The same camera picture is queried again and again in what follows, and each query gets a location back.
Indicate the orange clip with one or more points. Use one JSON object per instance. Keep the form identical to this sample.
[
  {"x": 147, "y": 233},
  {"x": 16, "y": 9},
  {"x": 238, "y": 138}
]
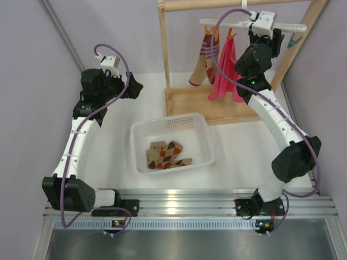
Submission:
[
  {"x": 212, "y": 31},
  {"x": 231, "y": 35}
]

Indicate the white clip hanger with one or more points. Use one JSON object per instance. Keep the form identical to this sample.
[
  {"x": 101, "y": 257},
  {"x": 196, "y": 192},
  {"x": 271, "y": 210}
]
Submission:
[{"x": 248, "y": 20}]

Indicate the aluminium frame post left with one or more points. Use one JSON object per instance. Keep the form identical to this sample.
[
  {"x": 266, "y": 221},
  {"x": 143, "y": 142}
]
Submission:
[{"x": 51, "y": 14}]

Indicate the white plastic basket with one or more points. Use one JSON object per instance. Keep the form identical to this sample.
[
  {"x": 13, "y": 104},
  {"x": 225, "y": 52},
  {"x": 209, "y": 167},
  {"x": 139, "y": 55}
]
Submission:
[{"x": 191, "y": 131}]

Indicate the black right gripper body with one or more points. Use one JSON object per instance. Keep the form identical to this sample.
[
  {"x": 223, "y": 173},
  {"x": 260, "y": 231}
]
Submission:
[{"x": 255, "y": 40}]

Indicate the aluminium frame post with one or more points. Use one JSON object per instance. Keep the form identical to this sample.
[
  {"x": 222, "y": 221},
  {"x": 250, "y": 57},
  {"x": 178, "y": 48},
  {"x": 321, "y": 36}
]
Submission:
[
  {"x": 316, "y": 173},
  {"x": 51, "y": 14}
]

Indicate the argyle beige orange sock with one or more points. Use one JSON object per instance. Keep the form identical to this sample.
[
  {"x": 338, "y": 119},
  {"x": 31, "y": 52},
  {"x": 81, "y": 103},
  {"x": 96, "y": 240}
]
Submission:
[{"x": 169, "y": 158}]

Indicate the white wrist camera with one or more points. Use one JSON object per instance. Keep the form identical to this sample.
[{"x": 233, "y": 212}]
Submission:
[
  {"x": 109, "y": 64},
  {"x": 263, "y": 24}
]

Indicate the teal clip far right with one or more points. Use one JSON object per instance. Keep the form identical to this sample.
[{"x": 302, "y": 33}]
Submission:
[{"x": 293, "y": 41}]

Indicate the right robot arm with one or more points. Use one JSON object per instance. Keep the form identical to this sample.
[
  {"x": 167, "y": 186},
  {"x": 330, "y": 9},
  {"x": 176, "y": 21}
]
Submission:
[{"x": 298, "y": 151}]

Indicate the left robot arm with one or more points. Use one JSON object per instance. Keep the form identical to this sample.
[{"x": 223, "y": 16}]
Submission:
[{"x": 66, "y": 190}]

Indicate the aluminium frame post right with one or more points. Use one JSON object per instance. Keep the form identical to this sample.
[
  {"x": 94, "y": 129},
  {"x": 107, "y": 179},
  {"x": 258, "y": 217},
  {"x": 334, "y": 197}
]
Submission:
[{"x": 316, "y": 173}]

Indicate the orange clip far left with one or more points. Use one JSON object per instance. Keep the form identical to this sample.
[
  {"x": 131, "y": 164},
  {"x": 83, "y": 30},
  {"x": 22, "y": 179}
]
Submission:
[{"x": 212, "y": 31}]

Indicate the pink sock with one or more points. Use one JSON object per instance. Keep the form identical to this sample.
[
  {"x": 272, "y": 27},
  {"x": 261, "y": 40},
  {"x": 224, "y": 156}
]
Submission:
[
  {"x": 226, "y": 64},
  {"x": 235, "y": 96}
]

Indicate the beige maroon striped sock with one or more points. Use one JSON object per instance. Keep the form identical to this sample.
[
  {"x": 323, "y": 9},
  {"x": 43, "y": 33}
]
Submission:
[{"x": 200, "y": 72}]

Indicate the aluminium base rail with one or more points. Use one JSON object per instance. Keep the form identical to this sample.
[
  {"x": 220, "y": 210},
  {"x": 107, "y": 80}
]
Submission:
[{"x": 201, "y": 210}]

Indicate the wooden drying rack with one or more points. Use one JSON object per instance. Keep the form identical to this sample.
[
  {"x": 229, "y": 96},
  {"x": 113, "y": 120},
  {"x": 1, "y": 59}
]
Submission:
[{"x": 183, "y": 100}]

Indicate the orange clip middle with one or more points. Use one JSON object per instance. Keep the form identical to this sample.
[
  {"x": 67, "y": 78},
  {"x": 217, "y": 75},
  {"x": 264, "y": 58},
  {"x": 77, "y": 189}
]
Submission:
[{"x": 231, "y": 35}]

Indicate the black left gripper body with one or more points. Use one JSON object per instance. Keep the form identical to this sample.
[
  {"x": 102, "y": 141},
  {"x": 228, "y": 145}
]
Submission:
[{"x": 113, "y": 86}]

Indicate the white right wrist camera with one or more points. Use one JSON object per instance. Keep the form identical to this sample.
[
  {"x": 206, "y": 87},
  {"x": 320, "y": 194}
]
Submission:
[{"x": 263, "y": 24}]

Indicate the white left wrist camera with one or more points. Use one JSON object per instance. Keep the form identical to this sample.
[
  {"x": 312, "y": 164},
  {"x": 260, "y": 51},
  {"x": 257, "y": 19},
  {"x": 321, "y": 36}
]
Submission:
[{"x": 109, "y": 64}]

